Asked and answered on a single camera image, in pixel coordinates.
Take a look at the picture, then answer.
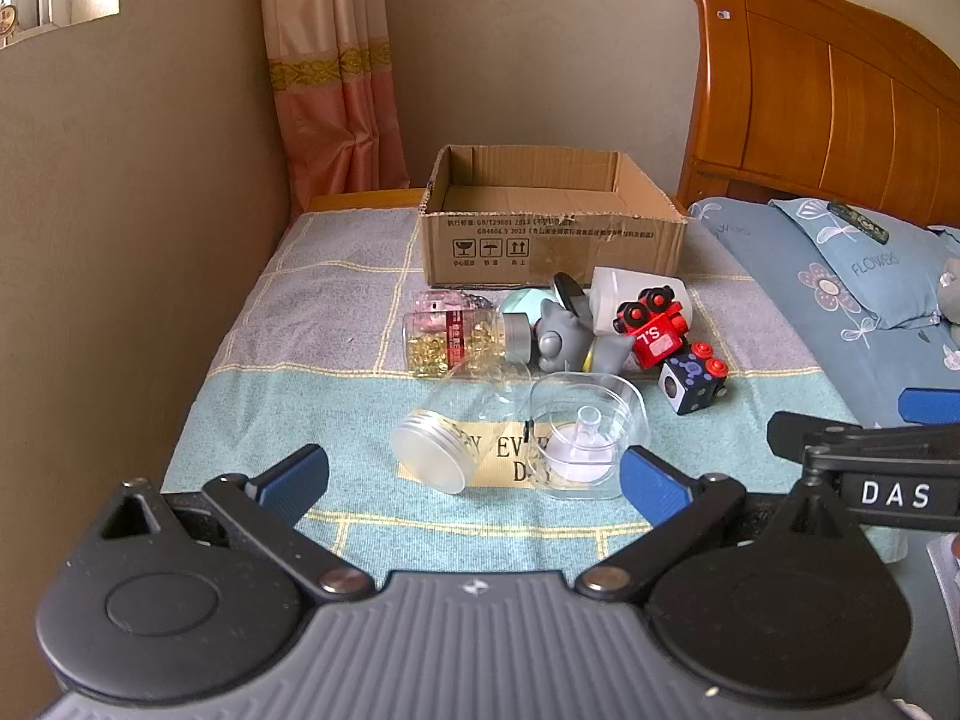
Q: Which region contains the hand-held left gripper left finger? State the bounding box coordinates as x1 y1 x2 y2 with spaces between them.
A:
99 444 376 605

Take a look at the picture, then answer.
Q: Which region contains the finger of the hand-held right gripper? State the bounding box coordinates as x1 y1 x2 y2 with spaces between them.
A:
766 410 960 467
898 387 960 428

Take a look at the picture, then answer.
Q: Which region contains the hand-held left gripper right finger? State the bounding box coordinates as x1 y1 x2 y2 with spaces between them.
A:
576 445 872 605

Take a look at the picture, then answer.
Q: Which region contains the clear square plastic container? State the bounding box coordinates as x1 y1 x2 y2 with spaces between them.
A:
525 373 649 503

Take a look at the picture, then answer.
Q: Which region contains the black and blue fidget cube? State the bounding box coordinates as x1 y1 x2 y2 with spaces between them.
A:
658 342 731 418

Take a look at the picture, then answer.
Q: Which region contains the red toy truck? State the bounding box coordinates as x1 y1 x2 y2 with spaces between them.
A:
613 283 692 370

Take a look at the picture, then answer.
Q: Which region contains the clear jar with frosted lid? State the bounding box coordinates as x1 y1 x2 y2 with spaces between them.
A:
391 373 535 496

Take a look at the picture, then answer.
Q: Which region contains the grey cat figurine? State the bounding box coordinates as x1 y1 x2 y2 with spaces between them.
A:
533 298 635 376

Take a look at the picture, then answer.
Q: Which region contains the clear bottle of yellow capsules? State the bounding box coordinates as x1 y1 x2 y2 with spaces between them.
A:
403 306 535 377

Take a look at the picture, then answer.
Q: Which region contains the cardboard box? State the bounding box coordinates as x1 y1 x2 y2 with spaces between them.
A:
418 145 689 290

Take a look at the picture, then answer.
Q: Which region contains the blue bedsheet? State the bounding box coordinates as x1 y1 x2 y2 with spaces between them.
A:
685 196 960 432

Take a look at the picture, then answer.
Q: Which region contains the grey plush toy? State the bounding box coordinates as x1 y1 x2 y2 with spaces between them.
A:
935 255 960 323

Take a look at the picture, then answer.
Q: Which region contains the blue floral pillow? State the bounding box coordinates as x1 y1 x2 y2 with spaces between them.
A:
768 196 952 331

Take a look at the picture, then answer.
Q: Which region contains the blue and grey checked towel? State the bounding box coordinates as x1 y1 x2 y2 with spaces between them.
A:
160 205 910 565

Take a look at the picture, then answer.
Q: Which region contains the white plastic bottle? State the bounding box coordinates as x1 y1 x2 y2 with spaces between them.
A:
589 265 689 337

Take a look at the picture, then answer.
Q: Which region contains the teal round object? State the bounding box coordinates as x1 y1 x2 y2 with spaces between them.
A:
498 289 560 320

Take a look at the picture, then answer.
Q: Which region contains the wooden bedside table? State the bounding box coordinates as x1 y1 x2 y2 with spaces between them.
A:
306 187 428 215

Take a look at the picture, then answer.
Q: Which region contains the wooden headboard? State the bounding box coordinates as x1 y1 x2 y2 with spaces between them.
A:
675 0 960 230

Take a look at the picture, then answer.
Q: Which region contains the pink curtain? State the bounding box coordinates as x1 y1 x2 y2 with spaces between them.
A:
258 0 412 215

